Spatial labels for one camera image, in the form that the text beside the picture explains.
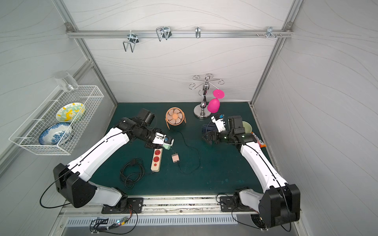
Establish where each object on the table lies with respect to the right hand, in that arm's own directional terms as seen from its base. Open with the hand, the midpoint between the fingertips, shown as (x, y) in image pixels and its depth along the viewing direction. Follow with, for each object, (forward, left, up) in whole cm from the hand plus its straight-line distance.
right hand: (208, 134), depth 79 cm
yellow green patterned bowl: (-1, +68, +16) cm, 70 cm away
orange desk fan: (+20, +23, -10) cm, 32 cm away
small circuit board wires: (-42, +52, -18) cm, 70 cm away
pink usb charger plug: (-7, +20, -17) cm, 27 cm away
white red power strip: (-10, +30, -16) cm, 35 cm away
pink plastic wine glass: (+26, -4, -4) cm, 26 cm away
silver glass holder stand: (+32, +3, -17) cm, 36 cm away
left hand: (-5, +24, +1) cm, 24 cm away
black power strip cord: (-17, +44, -17) cm, 50 cm away
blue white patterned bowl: (-13, +67, +15) cm, 70 cm away
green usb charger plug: (-9, +22, +1) cm, 23 cm away
